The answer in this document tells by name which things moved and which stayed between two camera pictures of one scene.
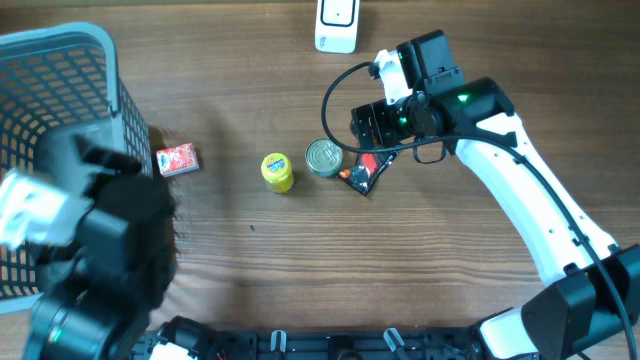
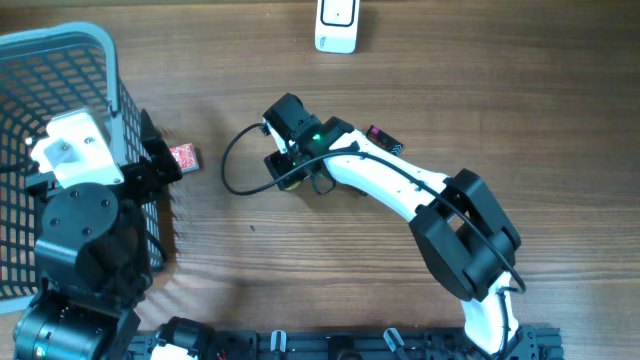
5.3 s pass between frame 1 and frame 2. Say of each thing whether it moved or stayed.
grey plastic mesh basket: stayed
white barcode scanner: stayed
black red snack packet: moved
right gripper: moved
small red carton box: stayed
